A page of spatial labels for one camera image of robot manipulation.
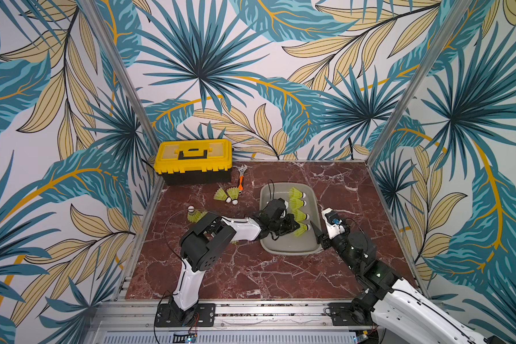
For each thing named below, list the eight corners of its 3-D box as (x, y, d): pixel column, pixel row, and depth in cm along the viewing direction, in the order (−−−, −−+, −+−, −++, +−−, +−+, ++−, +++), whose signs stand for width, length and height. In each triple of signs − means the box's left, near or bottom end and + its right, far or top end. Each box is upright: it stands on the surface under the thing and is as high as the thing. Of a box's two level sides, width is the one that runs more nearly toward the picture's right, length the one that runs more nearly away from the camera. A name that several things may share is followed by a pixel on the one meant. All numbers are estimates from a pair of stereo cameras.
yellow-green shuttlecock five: (226, 205, 103) (225, 199, 99) (228, 193, 108) (227, 187, 104) (238, 205, 103) (238, 199, 99) (239, 193, 108) (238, 187, 104)
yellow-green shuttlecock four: (215, 200, 105) (213, 195, 101) (218, 193, 108) (217, 187, 104) (230, 203, 104) (229, 198, 100) (233, 196, 107) (232, 190, 103)
